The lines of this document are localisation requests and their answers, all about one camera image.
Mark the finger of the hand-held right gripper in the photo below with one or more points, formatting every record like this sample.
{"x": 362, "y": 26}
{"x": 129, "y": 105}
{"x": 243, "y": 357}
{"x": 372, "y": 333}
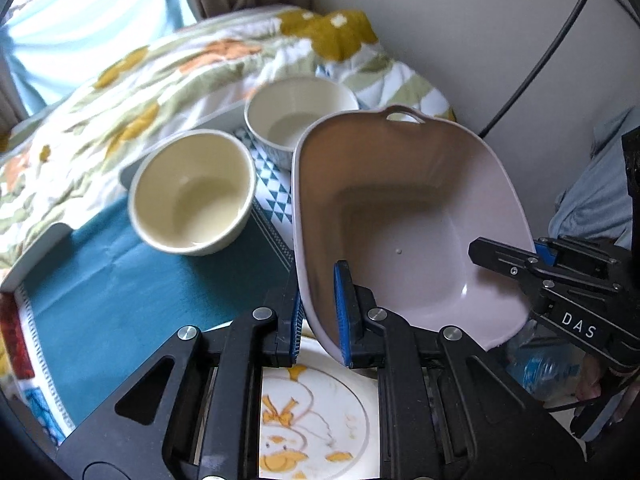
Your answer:
{"x": 500, "y": 257}

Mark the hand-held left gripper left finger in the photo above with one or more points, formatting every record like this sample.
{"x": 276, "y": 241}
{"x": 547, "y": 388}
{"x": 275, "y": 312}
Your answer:
{"x": 296, "y": 315}

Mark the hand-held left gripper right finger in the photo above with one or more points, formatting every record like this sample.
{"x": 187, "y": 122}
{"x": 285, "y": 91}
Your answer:
{"x": 346, "y": 315}

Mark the person's right hand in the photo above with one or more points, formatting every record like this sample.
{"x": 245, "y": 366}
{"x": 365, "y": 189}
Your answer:
{"x": 591, "y": 380}

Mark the plastic water bottle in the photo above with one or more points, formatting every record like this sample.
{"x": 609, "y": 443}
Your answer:
{"x": 542, "y": 372}

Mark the white duck print plate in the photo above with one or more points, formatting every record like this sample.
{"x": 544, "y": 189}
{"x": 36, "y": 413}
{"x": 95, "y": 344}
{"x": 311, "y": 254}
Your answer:
{"x": 320, "y": 425}

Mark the light blue clothing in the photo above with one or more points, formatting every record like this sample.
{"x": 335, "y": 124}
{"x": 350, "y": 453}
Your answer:
{"x": 595, "y": 185}

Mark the patterned tablecloth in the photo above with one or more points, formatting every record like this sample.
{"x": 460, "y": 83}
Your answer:
{"x": 272, "y": 185}

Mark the cream bowl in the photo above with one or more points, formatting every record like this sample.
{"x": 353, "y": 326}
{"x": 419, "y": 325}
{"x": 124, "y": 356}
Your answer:
{"x": 300, "y": 110}
{"x": 192, "y": 195}

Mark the floral quilt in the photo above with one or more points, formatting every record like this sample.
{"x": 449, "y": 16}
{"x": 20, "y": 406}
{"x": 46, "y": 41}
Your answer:
{"x": 150, "y": 75}

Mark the light blue hanging cloth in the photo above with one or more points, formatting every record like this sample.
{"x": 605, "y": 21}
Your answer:
{"x": 90, "y": 25}

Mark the black metal frame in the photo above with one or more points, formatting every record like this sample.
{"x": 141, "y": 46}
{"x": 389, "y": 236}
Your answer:
{"x": 545, "y": 55}

